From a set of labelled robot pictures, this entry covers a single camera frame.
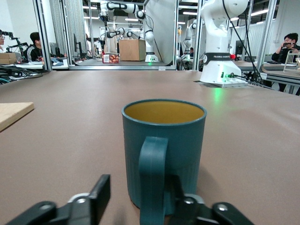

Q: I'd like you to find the aluminium frame rail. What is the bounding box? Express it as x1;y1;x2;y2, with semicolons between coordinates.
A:
68;65;177;70

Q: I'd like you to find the teal cup yellow inside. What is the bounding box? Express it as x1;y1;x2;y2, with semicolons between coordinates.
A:
121;98;207;225

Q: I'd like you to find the pale wooden slatted rack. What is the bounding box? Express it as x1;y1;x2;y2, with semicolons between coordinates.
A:
283;50;300;73

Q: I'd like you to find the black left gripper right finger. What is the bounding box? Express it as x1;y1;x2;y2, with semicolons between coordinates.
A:
169;175;255;225

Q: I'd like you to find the black cable bundle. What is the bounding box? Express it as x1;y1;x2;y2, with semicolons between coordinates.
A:
0;64;44;84

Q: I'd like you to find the person in striped black jacket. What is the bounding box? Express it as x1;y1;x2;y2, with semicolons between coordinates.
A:
22;32;45;63

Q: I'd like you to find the small cardboard box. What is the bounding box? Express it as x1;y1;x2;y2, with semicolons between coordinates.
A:
0;52;17;64

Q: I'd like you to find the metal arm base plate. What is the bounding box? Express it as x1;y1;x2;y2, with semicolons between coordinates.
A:
194;78;249;88

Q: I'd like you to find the red white printed box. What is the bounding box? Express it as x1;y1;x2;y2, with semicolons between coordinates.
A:
102;53;120;64

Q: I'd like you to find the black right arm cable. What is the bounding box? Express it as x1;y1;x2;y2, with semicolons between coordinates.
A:
221;0;265;83

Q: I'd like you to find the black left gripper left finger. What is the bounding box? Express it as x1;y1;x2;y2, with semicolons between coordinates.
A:
4;174;111;225

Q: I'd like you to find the bamboo cutting board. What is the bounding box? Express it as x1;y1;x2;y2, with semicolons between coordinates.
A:
0;102;35;132

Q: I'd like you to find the black base connector cable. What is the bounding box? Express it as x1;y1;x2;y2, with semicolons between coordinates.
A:
231;74;275;91

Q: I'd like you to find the large cardboard box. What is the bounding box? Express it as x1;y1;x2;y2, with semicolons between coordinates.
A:
118;39;146;61

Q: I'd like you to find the aluminium frame post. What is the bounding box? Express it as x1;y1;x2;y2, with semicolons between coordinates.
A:
256;0;278;78
34;0;53;71

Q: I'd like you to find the person in black holding phone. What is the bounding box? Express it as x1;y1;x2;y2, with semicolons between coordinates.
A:
271;32;300;64

